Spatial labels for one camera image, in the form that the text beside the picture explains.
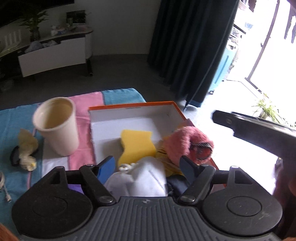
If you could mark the dark grey sock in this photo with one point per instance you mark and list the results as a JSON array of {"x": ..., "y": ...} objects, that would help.
[{"x": 176, "y": 185}]

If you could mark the pink fluffy item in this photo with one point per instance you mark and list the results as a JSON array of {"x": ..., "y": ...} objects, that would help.
[{"x": 190, "y": 142}]

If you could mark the cream cup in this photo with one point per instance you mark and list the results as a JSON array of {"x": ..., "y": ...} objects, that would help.
[{"x": 55, "y": 120}]

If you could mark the cream scrunchie with black band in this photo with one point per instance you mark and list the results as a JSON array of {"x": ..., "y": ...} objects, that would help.
[{"x": 23, "y": 154}]

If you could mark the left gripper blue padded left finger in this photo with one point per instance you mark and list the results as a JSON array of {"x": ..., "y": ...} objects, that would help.
[{"x": 93, "y": 179}]

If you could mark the striped blue pink towel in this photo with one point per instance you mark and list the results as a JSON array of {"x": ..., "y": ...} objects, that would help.
[{"x": 18, "y": 180}]

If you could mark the black television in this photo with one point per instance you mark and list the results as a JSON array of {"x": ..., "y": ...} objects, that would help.
[{"x": 12, "y": 10}]

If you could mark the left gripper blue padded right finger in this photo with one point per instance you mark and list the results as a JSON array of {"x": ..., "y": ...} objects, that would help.
[{"x": 200, "y": 179}]

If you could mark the right hand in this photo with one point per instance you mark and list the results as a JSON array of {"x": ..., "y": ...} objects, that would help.
[{"x": 284, "y": 192}]

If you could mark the yellow sponge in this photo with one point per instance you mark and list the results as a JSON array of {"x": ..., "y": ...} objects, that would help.
[{"x": 136, "y": 145}]

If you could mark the teal suitcase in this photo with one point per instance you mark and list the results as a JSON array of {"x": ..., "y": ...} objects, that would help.
[{"x": 224, "y": 64}]

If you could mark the balcony potted plant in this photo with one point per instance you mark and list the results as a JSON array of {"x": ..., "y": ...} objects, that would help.
[{"x": 266, "y": 109}]

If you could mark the dark curtain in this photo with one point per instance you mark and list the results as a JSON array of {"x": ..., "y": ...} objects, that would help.
[{"x": 188, "y": 42}]

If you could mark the potted plant on cabinet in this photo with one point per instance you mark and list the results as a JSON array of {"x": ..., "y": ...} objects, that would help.
[{"x": 32, "y": 24}]

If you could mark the purple facial tissue pack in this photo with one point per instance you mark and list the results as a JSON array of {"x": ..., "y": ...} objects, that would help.
[{"x": 76, "y": 187}]

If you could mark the white face mask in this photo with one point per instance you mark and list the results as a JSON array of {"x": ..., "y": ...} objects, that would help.
[{"x": 145, "y": 178}]

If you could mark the orange white cardboard box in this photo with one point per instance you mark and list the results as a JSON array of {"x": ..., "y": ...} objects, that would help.
[{"x": 107, "y": 123}]

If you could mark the yellow striped cloth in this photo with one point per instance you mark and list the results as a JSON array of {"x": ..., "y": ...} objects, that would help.
[{"x": 170, "y": 168}]

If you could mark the white TV cabinet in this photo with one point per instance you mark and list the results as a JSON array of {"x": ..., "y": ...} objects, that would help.
[{"x": 72, "y": 48}]

